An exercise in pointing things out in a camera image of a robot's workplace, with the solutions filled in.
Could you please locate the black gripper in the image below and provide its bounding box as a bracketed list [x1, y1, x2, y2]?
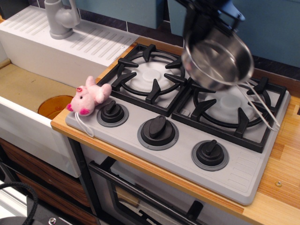
[177, 0, 245, 46]

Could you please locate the stainless steel pan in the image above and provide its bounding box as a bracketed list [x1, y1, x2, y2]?
[181, 28, 280, 131]

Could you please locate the black middle stove knob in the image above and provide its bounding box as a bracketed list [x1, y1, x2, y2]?
[137, 115, 179, 151]

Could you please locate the black stove knob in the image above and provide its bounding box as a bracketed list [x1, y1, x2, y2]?
[191, 140, 229, 172]
[97, 100, 129, 128]
[137, 115, 179, 151]

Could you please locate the grey toy stove top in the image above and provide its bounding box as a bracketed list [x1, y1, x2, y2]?
[65, 43, 292, 206]

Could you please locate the black left stove knob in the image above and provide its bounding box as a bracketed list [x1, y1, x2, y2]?
[97, 100, 129, 128]

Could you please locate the black right stove knob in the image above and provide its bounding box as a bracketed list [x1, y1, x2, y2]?
[191, 140, 229, 172]

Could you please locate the black left burner grate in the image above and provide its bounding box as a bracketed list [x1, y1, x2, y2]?
[98, 45, 190, 120]

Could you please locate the black burner grate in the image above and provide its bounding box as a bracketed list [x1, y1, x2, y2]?
[98, 45, 190, 120]
[172, 77, 287, 153]

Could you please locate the black right burner grate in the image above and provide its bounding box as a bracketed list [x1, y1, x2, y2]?
[172, 77, 287, 153]

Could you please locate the grey toy faucet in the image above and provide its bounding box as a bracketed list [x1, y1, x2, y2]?
[44, 0, 81, 39]

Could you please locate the pink stuffed pig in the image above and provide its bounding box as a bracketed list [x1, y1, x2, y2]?
[66, 75, 113, 138]

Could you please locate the white toy sink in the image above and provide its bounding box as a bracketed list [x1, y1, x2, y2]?
[0, 6, 138, 178]

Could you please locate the orange plastic plate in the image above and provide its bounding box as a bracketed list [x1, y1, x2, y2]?
[37, 95, 73, 120]

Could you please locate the wooden drawer cabinet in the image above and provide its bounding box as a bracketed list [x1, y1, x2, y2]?
[0, 139, 99, 225]

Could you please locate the oven door with black handle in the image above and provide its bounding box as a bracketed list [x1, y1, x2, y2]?
[88, 157, 243, 225]

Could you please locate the black braided cable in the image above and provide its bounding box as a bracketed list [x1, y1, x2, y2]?
[0, 182, 39, 225]

